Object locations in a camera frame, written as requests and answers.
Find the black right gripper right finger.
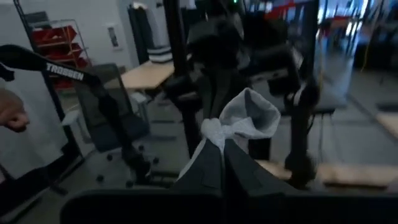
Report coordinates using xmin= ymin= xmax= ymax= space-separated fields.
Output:
xmin=223 ymin=138 xmax=299 ymax=197

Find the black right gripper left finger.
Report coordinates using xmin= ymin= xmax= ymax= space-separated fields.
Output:
xmin=175 ymin=139 xmax=226 ymax=196

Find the white fluffy towel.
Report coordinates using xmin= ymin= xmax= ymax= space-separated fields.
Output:
xmin=177 ymin=87 xmax=282 ymax=182

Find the black white striped cloth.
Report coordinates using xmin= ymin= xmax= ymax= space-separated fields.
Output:
xmin=147 ymin=45 xmax=174 ymax=64

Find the small light wooden desk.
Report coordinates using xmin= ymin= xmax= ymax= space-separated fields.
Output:
xmin=119 ymin=60 xmax=175 ymax=91

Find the dark office chair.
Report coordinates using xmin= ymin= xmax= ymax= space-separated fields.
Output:
xmin=73 ymin=63 xmax=164 ymax=189

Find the person's hand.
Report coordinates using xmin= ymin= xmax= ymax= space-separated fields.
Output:
xmin=0 ymin=88 xmax=31 ymax=134

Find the black aluminium rig frame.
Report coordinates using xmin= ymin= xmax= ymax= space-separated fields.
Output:
xmin=162 ymin=0 xmax=205 ymax=158

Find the wire shelf with red bins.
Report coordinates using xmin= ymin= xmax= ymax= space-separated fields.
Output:
xmin=14 ymin=0 xmax=91 ymax=91

